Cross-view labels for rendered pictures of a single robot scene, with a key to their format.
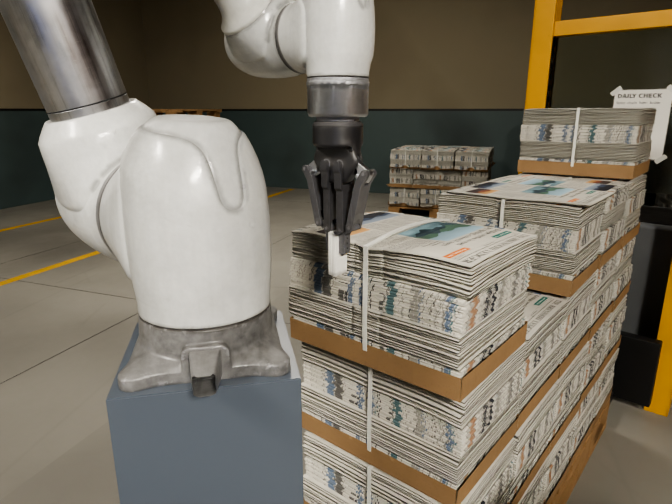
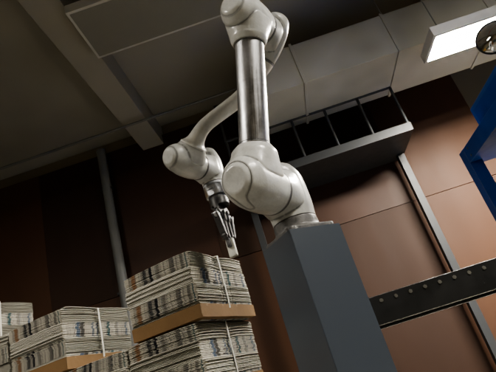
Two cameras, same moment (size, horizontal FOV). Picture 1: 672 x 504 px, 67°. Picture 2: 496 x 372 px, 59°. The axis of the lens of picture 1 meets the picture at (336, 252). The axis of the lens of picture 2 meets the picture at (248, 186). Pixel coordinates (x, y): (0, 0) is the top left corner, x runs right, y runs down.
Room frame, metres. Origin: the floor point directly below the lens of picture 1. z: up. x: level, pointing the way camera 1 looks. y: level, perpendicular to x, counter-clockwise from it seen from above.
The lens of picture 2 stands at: (1.14, 1.51, 0.60)
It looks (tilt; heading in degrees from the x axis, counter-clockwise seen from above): 23 degrees up; 252
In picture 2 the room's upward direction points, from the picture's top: 17 degrees counter-clockwise
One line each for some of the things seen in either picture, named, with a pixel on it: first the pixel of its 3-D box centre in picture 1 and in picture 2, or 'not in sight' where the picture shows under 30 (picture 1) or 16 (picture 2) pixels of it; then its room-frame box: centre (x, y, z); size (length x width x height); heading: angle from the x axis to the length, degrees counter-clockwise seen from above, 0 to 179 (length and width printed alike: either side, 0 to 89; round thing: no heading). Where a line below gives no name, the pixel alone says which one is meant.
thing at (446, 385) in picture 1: (457, 345); (213, 322); (0.86, -0.23, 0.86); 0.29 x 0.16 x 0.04; 140
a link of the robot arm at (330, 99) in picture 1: (337, 100); (216, 192); (0.77, 0.00, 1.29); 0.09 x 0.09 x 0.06
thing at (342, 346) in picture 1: (363, 315); (179, 322); (1.00, -0.06, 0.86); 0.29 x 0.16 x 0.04; 140
